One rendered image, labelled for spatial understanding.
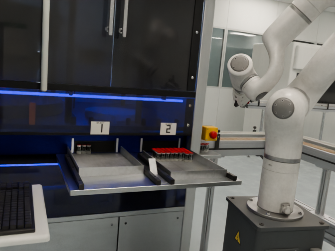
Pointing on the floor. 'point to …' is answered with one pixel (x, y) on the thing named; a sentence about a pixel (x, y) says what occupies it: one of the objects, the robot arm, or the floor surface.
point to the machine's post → (198, 114)
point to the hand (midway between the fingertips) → (246, 100)
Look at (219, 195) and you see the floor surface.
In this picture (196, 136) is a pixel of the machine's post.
